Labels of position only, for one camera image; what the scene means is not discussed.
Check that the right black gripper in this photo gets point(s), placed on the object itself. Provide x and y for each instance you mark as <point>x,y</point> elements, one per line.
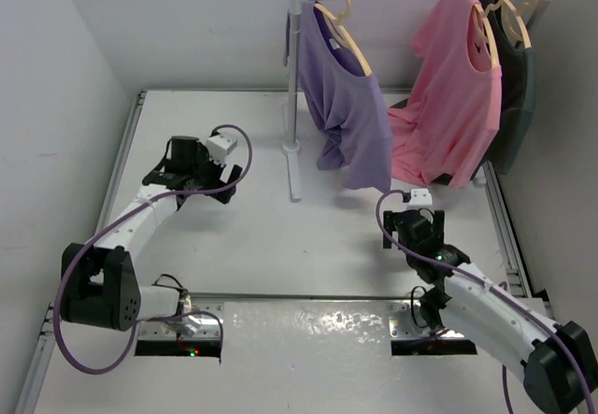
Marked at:
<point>435,227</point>

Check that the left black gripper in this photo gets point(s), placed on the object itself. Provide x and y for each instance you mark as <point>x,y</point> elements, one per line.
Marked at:
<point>217,168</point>

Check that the purple t shirt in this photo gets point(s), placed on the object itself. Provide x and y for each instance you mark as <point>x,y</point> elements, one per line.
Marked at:
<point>346,106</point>

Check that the beige hanger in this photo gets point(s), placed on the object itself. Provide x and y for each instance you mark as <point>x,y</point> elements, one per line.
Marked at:
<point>483,28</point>
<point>513,22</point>
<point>337,28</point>

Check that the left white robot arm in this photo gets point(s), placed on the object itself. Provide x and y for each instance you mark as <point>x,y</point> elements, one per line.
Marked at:
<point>101,288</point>

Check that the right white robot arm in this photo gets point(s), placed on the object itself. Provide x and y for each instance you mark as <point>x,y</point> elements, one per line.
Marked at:
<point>555,362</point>

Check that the pink t shirt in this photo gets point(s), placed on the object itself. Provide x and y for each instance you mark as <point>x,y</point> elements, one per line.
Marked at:
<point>453,112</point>

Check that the dark grey t shirt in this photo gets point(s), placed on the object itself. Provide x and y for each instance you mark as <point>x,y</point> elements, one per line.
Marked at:
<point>517,102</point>

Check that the beige hanger in pink shirt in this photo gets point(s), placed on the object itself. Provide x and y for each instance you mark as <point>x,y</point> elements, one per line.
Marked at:
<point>483,28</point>

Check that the beige hanger in dark shirt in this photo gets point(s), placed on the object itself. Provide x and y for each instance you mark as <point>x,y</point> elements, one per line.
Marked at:
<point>513,22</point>

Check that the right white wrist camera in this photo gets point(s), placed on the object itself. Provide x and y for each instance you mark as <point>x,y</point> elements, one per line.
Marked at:
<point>419,198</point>

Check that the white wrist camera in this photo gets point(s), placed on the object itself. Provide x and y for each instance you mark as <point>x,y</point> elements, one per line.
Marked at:
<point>220,146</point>
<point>419,198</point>

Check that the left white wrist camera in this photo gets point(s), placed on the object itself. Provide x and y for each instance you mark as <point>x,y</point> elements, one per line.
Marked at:
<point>220,146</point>

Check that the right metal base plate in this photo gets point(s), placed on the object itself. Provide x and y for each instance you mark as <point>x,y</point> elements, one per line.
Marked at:
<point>406,323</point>

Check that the metal base plate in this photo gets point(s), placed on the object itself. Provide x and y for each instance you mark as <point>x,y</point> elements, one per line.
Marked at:
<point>205,323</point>
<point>406,323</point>

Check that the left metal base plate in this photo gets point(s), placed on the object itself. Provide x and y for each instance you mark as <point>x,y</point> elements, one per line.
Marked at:
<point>205,323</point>

